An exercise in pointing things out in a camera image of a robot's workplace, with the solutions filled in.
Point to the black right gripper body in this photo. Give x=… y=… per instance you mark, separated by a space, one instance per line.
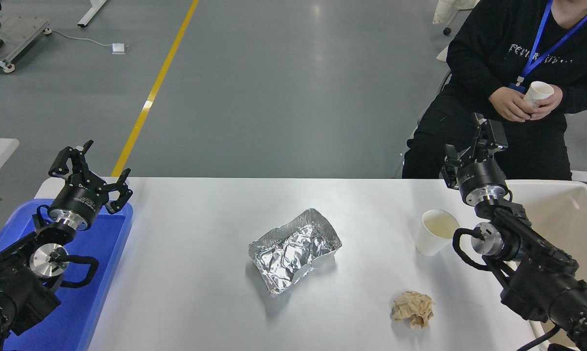
x=481 y=178

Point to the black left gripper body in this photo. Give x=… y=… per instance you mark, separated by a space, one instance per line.
x=81 y=200

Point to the white paper cup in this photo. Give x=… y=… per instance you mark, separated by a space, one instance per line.
x=429 y=241
x=537 y=92

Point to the tan paper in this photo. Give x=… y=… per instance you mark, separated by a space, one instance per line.
x=412 y=309

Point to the foil tray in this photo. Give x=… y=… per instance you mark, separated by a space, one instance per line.
x=293 y=253

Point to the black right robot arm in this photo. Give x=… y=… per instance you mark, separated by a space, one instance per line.
x=541 y=278

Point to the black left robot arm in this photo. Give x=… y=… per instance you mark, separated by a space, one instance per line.
x=10 y=292

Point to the person's right hand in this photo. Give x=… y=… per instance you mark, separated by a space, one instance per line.
x=507 y=105

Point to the person's left hand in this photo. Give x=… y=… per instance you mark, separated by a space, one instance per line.
x=550 y=102

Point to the blue plastic tray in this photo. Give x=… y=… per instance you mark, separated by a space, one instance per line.
x=103 y=253

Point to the large pale bin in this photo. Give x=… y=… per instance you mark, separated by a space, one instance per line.
x=566 y=214

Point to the person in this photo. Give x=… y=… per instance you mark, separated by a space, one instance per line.
x=488 y=44

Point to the white chair armrest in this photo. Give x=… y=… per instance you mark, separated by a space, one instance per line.
x=442 y=53

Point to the white power adapter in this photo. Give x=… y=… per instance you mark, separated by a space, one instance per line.
x=119 y=48

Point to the metal wheeled platform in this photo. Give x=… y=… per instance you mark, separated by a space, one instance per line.
x=25 y=29

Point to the white desk leg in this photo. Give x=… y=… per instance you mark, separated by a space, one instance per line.
x=91 y=13

